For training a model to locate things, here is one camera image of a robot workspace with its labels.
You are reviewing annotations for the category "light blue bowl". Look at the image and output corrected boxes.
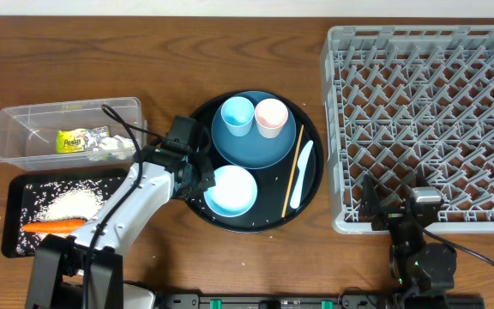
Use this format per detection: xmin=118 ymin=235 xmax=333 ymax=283
xmin=203 ymin=165 xmax=258 ymax=218

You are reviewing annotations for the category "white tissue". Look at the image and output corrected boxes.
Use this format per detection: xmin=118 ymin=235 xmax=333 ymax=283
xmin=85 ymin=135 xmax=136 ymax=161

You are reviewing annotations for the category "light blue cup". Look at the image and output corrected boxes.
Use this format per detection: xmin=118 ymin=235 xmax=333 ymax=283
xmin=220 ymin=96 xmax=255 ymax=137

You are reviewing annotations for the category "yellow foil snack wrapper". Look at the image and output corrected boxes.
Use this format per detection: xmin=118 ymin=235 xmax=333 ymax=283
xmin=56 ymin=126 xmax=110 ymax=154

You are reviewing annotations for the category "orange carrot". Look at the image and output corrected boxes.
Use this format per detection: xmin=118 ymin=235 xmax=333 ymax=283
xmin=22 ymin=219 xmax=85 ymax=234

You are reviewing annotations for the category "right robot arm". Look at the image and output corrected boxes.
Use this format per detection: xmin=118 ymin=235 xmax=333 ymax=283
xmin=360 ymin=174 xmax=456 ymax=308

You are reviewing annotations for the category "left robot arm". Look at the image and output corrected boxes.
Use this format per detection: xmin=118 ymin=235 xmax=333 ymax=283
xmin=26 ymin=146 xmax=215 ymax=308

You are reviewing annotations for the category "grey plastic dishwasher rack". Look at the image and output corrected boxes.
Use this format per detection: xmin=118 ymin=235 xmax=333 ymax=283
xmin=320 ymin=25 xmax=494 ymax=234

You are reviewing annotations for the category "dark blue plate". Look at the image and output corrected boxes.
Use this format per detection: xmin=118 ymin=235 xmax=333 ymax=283
xmin=211 ymin=104 xmax=297 ymax=169

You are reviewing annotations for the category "white plastic knife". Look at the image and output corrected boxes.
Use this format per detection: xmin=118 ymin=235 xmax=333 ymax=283
xmin=290 ymin=140 xmax=313 ymax=209

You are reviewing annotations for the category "round black serving tray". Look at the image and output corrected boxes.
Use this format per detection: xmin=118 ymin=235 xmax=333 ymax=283
xmin=186 ymin=90 xmax=325 ymax=233

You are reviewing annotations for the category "pink cup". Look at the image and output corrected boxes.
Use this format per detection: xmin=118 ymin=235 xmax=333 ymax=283
xmin=255 ymin=99 xmax=288 ymax=139

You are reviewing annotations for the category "wooden chopstick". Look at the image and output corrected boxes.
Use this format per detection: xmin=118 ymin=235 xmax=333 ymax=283
xmin=281 ymin=124 xmax=304 ymax=219

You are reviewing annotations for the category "pile of white rice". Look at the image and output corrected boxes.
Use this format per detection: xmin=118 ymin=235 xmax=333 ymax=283
xmin=15 ymin=177 xmax=124 ymax=257

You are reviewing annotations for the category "clear plastic bin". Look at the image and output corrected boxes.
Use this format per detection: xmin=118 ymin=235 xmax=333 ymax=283
xmin=0 ymin=97 xmax=148 ymax=171

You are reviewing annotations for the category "black rectangular tray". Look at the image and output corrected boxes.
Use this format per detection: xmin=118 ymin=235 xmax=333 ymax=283
xmin=1 ymin=168 xmax=127 ymax=258

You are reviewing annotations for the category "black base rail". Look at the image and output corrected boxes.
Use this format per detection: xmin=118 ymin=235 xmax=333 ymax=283
xmin=156 ymin=292 xmax=486 ymax=309

